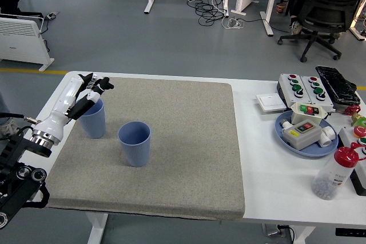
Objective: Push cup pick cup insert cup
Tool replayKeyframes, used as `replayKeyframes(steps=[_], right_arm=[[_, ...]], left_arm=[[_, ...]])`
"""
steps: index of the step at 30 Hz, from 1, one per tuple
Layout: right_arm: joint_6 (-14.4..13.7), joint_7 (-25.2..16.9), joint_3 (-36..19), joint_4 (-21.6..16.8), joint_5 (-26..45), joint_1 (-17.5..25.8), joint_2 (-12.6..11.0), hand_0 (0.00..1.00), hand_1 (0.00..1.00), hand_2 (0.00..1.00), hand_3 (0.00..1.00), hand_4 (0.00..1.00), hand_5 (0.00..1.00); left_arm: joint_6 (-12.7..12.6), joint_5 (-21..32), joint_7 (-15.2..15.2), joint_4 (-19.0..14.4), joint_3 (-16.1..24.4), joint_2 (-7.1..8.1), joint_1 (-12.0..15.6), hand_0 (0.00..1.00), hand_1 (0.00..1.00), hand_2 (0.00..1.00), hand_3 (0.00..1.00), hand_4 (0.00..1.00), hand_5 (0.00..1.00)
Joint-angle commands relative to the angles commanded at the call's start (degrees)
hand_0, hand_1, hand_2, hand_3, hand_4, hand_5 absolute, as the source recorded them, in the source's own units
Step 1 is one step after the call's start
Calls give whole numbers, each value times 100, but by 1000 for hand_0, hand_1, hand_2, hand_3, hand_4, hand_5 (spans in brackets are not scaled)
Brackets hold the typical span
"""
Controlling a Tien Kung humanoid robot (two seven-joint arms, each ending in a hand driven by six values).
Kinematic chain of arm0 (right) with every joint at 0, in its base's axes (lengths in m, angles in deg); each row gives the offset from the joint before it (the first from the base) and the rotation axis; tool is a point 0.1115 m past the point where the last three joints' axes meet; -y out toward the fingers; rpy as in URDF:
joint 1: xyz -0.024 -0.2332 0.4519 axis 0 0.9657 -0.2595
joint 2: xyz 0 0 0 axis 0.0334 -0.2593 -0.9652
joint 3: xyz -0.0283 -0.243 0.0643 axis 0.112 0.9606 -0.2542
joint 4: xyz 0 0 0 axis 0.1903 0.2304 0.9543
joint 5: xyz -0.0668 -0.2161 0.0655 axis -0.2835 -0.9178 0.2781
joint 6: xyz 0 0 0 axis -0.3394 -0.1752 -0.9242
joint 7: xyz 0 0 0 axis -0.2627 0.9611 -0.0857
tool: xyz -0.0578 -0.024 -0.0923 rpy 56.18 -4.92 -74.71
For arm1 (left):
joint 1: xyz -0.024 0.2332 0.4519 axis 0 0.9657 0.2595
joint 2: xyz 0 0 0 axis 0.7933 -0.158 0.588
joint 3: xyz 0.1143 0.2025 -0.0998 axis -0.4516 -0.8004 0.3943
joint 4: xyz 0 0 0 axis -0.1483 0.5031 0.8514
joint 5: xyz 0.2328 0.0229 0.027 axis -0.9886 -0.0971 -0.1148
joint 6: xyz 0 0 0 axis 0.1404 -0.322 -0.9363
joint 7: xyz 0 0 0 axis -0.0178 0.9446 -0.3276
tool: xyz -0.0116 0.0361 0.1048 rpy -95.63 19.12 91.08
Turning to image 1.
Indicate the white four-button control box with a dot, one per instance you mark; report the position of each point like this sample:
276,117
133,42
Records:
310,95
287,87

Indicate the white wall switch plate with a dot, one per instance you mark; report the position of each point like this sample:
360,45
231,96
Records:
270,102

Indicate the blue plate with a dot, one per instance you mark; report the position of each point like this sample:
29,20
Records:
314,151

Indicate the grey switch box black red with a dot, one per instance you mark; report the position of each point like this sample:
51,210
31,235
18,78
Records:
303,139

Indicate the blue ribbed cup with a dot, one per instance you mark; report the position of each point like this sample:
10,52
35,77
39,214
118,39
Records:
135,152
94,124

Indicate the white table leg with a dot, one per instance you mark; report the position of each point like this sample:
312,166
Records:
97,228
303,235

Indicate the grey power socket box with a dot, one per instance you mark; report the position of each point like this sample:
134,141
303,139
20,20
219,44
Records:
273,230

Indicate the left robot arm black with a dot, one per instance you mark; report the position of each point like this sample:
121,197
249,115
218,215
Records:
17,175

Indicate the white plug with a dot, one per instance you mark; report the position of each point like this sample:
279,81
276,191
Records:
285,124

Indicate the grey power strip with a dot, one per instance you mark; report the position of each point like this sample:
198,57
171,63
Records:
52,15

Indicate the red can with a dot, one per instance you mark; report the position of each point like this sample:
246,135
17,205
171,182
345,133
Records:
281,8

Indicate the black office chair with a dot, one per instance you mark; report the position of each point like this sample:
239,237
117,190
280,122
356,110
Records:
328,4

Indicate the black chair base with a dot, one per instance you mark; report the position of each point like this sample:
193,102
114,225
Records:
28,14

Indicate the grey-brown mat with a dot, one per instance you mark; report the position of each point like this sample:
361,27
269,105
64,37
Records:
171,147

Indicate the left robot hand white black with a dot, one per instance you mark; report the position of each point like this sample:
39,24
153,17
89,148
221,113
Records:
64,102

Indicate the beige switch box green red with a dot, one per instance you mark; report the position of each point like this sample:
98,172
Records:
298,116

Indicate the clear bottle red cap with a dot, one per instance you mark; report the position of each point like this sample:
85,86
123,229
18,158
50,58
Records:
328,178

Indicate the black table control panel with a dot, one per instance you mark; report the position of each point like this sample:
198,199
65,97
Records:
350,232

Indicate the white pipe fitting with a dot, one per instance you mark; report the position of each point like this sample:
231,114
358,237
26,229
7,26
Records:
327,136

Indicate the black plastic tray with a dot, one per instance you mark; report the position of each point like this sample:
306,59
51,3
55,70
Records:
338,85

